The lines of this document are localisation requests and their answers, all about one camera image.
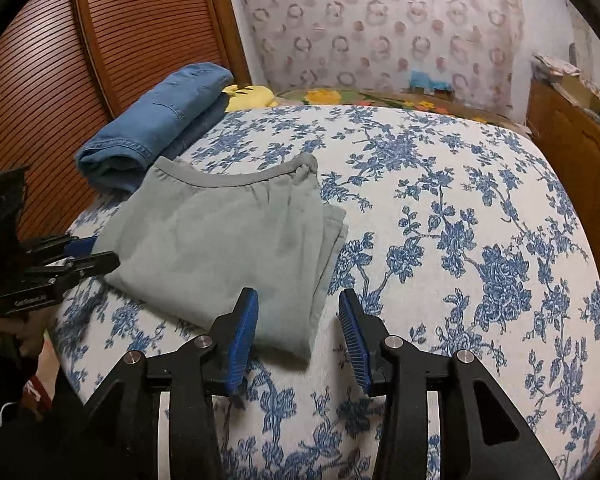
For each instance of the pink circle patterned curtain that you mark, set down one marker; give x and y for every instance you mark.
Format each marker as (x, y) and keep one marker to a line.
(376, 44)

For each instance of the yellow plush toy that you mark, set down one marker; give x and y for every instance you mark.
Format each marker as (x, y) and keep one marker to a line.
(249, 98)

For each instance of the folded blue jeans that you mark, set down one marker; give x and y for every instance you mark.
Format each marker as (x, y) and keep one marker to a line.
(165, 121)

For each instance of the grey pants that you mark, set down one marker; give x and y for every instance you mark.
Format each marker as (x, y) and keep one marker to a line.
(189, 242)

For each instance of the left hand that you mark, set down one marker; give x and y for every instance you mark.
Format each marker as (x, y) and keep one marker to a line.
(29, 332)

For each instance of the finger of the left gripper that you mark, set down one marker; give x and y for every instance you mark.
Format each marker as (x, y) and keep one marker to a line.
(64, 276)
(48, 249)

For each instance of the brown wooden cabinet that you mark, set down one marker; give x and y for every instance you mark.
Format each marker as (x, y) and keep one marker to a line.
(570, 141)

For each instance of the cardboard box on cabinet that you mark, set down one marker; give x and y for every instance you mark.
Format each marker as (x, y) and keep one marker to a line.
(582, 92)

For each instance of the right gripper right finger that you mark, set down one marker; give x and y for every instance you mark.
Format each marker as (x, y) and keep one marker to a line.
(482, 434)

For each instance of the brown louvered wardrobe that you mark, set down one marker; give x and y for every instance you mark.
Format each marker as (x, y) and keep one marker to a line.
(67, 67)

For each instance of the blue item on box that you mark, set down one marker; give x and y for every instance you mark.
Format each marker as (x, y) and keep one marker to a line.
(421, 80)

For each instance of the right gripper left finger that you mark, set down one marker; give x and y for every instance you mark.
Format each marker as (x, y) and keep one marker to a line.
(122, 415)

